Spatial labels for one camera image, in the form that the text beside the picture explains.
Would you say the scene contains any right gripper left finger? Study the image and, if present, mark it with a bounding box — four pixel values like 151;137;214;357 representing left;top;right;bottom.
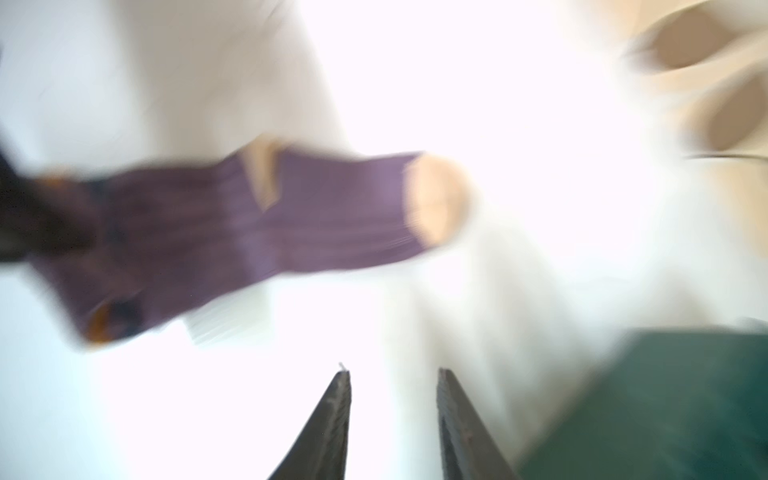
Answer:
269;370;352;480

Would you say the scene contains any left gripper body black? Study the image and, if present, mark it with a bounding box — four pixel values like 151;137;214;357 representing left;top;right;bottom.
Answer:
1;144;96;264

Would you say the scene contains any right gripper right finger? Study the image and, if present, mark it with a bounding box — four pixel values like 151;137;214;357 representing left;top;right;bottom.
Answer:
436;368;519;480

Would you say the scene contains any purple sock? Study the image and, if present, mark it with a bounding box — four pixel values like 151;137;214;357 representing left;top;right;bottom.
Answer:
31;136;470;344

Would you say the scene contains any green compartment tray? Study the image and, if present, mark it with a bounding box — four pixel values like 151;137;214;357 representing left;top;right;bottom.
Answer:
519;330;767;479

